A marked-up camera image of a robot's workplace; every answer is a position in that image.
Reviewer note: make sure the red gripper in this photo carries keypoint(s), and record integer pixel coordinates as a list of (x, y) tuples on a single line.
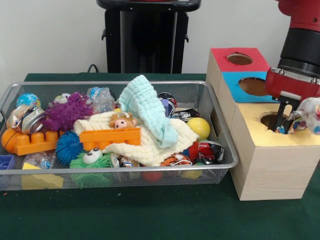
[(287, 83)]

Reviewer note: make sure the cream waffle cloth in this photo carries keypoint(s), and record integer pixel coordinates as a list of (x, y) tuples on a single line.
[(147, 152)]

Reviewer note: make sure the wooden box with three holes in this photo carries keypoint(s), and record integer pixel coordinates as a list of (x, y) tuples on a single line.
[(262, 170)]

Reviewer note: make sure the blue puffer ball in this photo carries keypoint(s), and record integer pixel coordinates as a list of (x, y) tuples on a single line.
[(68, 147)]

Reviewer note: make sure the purple spiky rubber toy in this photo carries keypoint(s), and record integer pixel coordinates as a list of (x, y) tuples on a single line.
[(68, 110)]

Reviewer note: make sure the light blue waffle cloth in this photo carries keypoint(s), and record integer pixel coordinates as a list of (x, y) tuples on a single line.
[(145, 105)]

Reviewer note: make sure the colourful spotted white cloth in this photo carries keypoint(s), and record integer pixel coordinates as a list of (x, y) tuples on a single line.
[(310, 112)]

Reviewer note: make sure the small brown plush toy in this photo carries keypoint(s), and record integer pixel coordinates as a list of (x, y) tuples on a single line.
[(121, 122)]

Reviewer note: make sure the green puffer toy with eyes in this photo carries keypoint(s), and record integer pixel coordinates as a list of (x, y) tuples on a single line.
[(96, 162)]

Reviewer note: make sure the long orange toy brick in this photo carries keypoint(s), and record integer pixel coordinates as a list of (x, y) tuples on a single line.
[(110, 137)]

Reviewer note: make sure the yellow ball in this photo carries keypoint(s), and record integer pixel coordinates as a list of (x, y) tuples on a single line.
[(198, 128)]

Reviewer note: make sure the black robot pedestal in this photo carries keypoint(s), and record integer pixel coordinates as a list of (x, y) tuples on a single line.
[(147, 37)]

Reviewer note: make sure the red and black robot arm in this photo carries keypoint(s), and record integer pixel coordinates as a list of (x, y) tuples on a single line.
[(302, 37)]

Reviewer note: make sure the dark green table cloth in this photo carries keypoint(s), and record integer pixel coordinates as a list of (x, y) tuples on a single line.
[(150, 212)]

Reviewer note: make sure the small globe ball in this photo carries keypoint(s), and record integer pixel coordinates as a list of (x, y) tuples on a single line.
[(27, 99)]

